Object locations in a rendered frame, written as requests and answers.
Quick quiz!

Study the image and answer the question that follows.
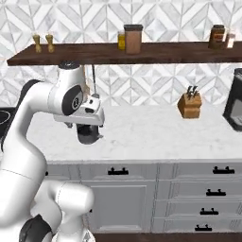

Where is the grey cupboard door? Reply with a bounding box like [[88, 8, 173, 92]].
[[80, 180, 156, 233]]

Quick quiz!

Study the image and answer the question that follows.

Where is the grey hanging metal tool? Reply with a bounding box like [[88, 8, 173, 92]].
[[91, 63, 101, 99]]

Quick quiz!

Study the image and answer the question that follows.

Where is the pale small bottle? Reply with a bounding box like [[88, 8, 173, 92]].
[[224, 31, 237, 49]]

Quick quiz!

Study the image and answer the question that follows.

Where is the wooden knife block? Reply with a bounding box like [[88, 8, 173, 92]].
[[177, 85, 203, 120]]

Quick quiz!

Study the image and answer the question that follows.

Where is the wooden hanging tool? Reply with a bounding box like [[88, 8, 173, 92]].
[[81, 64, 92, 98]]

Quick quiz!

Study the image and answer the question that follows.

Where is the black hob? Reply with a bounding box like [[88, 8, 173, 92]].
[[0, 107, 17, 141]]

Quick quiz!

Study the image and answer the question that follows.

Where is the dark brown jar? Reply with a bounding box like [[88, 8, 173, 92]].
[[207, 24, 227, 50]]

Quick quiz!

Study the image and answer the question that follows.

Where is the black countertop appliance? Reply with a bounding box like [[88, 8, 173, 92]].
[[222, 67, 242, 132]]

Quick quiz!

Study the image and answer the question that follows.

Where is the grey drawer front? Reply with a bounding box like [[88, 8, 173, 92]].
[[44, 164, 80, 182], [78, 163, 158, 182], [156, 179, 242, 200], [153, 199, 242, 218], [157, 162, 242, 181], [151, 216, 242, 233]]

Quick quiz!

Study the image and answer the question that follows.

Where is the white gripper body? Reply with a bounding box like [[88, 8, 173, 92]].
[[52, 106, 106, 128]]

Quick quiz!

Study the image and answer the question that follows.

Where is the black drawer handle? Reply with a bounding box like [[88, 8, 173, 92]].
[[212, 165, 236, 175], [199, 207, 220, 216], [194, 223, 214, 233], [205, 188, 227, 198], [107, 166, 130, 177]]

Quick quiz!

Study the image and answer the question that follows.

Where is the dark wooden wall shelf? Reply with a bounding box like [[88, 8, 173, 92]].
[[6, 41, 242, 67]]

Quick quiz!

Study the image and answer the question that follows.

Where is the yellow glass jar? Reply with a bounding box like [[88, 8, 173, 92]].
[[117, 30, 127, 51]]

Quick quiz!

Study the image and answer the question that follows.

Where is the brown canister with dark lid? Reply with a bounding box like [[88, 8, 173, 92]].
[[123, 24, 145, 55]]

